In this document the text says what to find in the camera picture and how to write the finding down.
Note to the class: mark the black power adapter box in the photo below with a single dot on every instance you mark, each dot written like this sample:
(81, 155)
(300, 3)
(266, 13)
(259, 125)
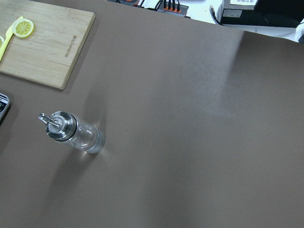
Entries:
(241, 12)

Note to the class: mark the lemon slice middle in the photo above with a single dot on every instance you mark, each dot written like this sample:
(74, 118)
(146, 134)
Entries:
(1, 41)

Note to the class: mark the glass sauce bottle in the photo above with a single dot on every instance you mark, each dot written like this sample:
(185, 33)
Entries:
(70, 130)

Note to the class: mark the lemon slice on board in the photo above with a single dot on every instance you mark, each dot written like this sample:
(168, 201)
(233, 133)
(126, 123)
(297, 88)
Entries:
(23, 28)

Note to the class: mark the yellow plastic knife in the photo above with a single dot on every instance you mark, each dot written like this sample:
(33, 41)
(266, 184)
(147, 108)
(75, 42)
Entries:
(8, 35)

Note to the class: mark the digital kitchen scale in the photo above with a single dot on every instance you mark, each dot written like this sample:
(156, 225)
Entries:
(4, 106)

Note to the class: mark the bamboo cutting board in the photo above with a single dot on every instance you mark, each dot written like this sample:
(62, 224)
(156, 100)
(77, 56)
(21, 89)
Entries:
(49, 54)

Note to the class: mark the black monitor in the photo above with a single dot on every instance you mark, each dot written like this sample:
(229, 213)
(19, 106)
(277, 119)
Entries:
(292, 9)

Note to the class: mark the black usb hub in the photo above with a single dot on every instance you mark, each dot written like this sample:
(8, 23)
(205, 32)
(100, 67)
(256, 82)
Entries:
(173, 7)

